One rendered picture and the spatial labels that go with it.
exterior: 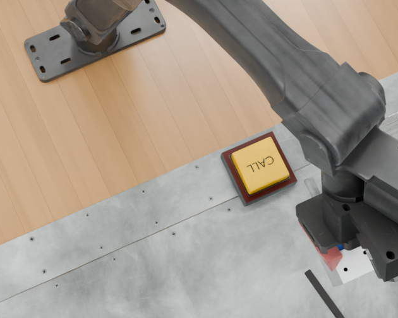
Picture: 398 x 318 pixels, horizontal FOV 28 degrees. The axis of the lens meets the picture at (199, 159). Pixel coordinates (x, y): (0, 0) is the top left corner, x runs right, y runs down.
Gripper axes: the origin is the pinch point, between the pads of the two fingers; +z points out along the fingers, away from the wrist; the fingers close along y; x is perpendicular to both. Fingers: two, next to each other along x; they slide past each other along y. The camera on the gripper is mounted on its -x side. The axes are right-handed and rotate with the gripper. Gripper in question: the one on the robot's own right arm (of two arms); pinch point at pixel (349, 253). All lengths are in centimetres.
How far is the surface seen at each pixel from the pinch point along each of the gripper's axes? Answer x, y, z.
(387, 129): 14.0, 14.0, -0.2
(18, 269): 22.6, -37.4, 6.1
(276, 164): 18.9, -0.2, 3.4
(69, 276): 19.2, -31.5, 7.8
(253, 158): 20.8, -2.7, 2.5
